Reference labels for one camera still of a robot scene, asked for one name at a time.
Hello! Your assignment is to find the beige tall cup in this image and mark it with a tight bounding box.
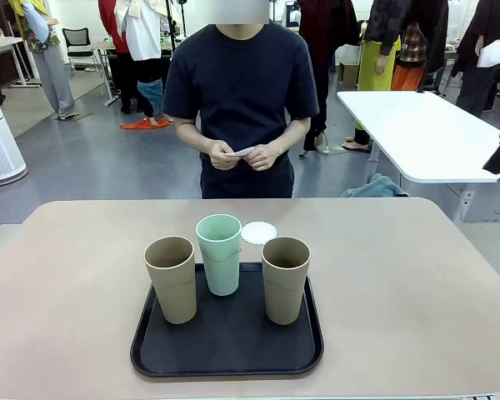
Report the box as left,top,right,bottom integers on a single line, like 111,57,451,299
143,236,198,325
261,237,312,326

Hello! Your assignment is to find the mint green tall cup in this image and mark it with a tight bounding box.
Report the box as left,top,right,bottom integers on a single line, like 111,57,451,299
195,213,243,298

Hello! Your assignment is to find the person's right forearm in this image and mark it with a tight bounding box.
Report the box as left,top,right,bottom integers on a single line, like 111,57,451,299
175,117,216,153

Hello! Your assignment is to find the person's left forearm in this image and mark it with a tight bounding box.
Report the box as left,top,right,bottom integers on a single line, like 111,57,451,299
274,116,312,155

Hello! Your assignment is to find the person's left hand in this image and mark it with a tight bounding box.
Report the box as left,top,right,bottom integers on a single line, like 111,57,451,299
244,143,281,172

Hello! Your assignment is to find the person's right hand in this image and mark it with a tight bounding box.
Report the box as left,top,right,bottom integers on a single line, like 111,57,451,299
207,140,239,171

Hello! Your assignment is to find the mannequin in black coat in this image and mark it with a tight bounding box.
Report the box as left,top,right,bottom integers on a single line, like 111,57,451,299
449,0,500,118

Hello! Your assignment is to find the white background table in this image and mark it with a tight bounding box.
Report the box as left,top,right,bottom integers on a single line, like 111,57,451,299
336,90,500,222

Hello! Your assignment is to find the white paper sheet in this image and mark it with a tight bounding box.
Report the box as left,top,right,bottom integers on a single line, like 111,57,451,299
477,39,500,68

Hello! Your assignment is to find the mannequin with orange trousers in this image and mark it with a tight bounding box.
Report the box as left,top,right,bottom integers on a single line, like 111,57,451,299
390,22,427,92

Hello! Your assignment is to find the teal crumpled cloth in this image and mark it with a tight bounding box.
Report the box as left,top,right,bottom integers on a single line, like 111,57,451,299
341,172,410,199

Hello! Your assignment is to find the mannequin with yellow apron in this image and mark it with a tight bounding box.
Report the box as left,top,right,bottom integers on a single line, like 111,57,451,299
342,0,403,154

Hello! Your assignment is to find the cardboard box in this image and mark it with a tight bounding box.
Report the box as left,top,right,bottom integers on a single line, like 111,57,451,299
337,61,362,88

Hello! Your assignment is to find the mannequin in dark clothes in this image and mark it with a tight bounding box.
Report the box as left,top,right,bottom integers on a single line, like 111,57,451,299
297,0,359,158

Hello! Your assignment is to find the small monitor screen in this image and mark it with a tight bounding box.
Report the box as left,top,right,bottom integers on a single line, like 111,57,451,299
283,2,301,29

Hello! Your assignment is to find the white scalloped paper coaster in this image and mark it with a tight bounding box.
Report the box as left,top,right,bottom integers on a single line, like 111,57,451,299
240,221,278,246

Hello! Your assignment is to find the person in navy t-shirt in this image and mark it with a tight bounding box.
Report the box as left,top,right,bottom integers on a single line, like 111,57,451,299
162,0,320,199

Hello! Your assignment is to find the black plastic tray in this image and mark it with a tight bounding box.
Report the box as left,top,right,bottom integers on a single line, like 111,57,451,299
129,261,325,379

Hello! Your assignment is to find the black tripod pole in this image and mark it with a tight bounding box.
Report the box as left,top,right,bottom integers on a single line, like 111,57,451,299
164,0,188,55

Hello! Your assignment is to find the orange cloth on floor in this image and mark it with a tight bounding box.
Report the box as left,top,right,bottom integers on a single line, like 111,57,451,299
119,117,171,131

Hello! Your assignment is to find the mannequin with white shirt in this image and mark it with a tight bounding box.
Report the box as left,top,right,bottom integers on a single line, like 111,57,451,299
114,0,176,128

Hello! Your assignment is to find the background desk with black panel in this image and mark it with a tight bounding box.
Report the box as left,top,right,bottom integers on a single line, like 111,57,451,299
90,40,176,108

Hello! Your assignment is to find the person in red top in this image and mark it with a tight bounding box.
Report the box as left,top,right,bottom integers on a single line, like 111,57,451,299
97,0,139,116

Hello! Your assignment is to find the black office chair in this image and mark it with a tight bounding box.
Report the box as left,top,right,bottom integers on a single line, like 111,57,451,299
62,27,103,78

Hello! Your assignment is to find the mannequin with grey trousers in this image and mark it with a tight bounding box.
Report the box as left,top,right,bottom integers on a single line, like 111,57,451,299
7,0,76,122

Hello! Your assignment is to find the white air purifier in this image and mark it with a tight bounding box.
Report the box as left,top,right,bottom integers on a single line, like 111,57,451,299
0,70,28,184

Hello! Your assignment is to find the grey desk with white legs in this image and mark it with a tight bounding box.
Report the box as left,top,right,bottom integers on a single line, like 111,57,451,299
0,36,43,89

